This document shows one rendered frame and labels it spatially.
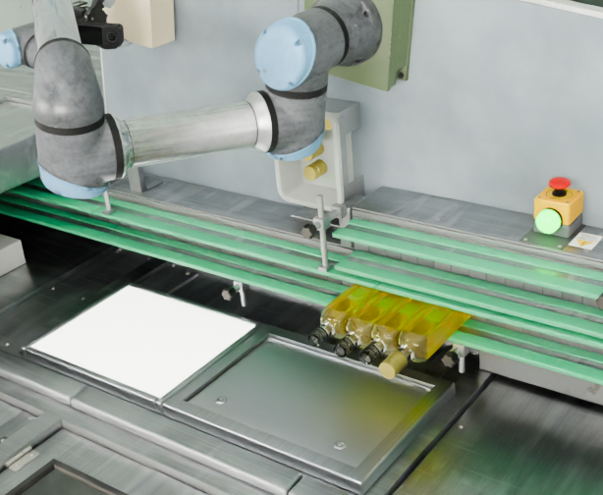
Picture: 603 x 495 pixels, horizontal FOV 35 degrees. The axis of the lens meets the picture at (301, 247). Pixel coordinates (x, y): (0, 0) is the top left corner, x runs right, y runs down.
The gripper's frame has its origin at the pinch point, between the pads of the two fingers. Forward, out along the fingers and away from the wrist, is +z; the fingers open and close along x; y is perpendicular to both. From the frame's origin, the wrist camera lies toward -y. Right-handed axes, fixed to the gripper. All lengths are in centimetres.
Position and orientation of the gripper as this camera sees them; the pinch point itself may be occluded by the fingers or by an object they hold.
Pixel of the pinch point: (132, 13)
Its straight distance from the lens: 231.4
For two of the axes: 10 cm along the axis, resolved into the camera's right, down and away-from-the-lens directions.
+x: -0.3, 8.5, 5.2
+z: 5.9, -4.1, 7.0
